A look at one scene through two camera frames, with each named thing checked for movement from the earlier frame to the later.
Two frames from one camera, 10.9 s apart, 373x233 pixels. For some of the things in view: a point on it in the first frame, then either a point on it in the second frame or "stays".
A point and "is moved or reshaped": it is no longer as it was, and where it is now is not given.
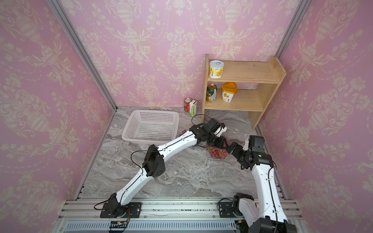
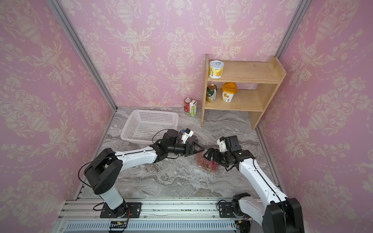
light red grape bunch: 217,153 is moved or reshaped
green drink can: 211,93 stays
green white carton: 193,107 stays
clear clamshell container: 218,154 is moved or reshaped
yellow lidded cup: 228,89 stays
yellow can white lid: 216,69 stays
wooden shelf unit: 268,74 stays
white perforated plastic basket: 151,126 stays
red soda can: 186,104 stays
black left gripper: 221,143 to 187,153
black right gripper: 237,153 to 211,150
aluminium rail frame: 83,216 stays
